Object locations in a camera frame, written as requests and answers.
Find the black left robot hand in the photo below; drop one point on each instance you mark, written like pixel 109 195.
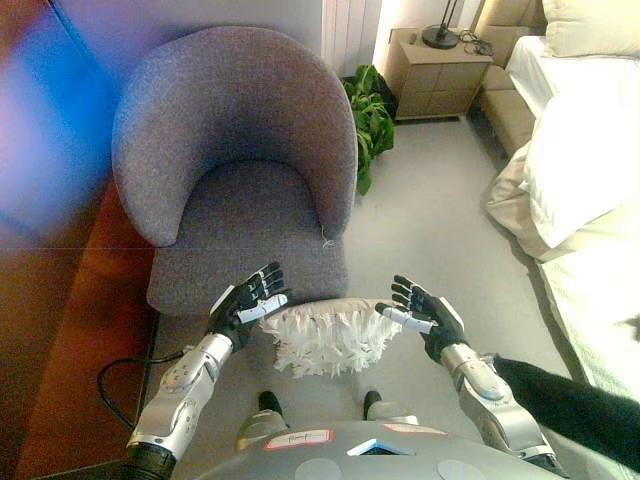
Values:
pixel 239 305

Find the silver left robot leg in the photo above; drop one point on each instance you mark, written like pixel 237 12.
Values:
pixel 262 420

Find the beige wooden nightstand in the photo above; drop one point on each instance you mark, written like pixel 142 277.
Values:
pixel 432 80

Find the beige padded headboard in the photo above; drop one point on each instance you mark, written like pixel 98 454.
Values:
pixel 505 105

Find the grey robot torso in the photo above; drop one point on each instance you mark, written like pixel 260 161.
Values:
pixel 380 457

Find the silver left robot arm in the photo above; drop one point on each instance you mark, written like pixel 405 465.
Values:
pixel 180 390

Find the grey fabric tub armchair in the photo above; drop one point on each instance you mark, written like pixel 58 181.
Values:
pixel 235 100

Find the silver right robot leg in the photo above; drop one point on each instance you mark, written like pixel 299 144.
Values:
pixel 387 411

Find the brown wooden cabinet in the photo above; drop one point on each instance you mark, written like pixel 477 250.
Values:
pixel 65 325

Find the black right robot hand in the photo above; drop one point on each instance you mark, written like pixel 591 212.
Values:
pixel 434 320

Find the silver robot leg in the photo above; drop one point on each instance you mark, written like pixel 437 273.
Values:
pixel 387 411
pixel 262 420

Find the cream bed pillow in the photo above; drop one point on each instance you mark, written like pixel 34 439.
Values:
pixel 590 27

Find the green potted plant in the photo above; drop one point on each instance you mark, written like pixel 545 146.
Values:
pixel 372 122

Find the black table lamp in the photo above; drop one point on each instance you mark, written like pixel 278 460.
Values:
pixel 440 37

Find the black right arm sleeve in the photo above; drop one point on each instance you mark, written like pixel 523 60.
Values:
pixel 565 405

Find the white fringed pillow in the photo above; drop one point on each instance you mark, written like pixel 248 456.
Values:
pixel 325 335

